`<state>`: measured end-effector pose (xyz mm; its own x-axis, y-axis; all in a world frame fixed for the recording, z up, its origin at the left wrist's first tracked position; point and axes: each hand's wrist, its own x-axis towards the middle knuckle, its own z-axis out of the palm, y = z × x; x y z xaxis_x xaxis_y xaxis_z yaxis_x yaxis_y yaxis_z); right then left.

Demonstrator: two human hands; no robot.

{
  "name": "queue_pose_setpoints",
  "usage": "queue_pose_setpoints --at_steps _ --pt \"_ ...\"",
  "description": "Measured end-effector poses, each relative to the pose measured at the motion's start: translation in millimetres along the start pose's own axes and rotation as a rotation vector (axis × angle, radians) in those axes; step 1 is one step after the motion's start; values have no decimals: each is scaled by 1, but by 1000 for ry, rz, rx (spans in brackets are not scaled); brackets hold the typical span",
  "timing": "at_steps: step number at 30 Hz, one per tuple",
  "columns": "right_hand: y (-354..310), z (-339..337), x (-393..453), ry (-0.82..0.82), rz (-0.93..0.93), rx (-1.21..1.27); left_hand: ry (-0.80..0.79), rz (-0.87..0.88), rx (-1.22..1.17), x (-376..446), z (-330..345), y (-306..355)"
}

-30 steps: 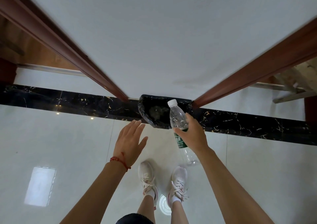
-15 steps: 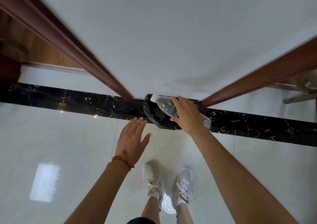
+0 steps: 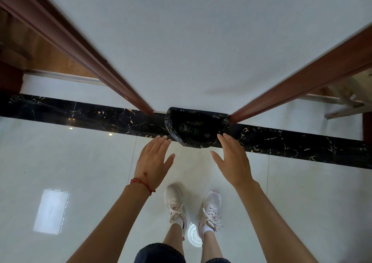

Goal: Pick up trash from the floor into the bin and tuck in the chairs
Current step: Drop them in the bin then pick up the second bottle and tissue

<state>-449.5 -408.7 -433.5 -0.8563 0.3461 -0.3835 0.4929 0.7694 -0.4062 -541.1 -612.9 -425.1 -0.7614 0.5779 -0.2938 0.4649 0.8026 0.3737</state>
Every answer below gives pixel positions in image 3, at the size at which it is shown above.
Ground person's left hand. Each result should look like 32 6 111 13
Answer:
133 135 176 191

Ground person's right hand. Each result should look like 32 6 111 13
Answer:
210 133 259 189

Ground grey weathered wooden chair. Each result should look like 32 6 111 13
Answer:
302 67 372 120

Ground person's right forearm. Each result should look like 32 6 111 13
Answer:
234 180 319 263

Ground person's left forearm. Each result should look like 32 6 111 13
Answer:
66 184 152 263

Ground person's left shoe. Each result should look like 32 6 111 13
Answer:
164 184 188 240

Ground black lined trash bin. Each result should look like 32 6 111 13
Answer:
165 107 230 149

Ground person's left leg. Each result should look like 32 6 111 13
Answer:
162 223 186 256

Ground person's leg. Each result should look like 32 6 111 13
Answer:
162 223 186 256
200 230 224 263

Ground person's right leg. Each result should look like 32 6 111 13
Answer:
200 230 224 263

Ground dark blue trousers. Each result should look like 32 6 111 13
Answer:
133 243 232 263

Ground metal door threshold strip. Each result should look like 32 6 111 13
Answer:
298 93 345 106
23 69 107 87

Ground reddish brown wooden door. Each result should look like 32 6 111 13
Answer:
0 62 24 93

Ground red string bracelet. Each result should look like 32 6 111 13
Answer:
130 178 156 196

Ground reddish brown door frame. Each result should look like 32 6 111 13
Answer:
229 22 372 144
0 0 155 116

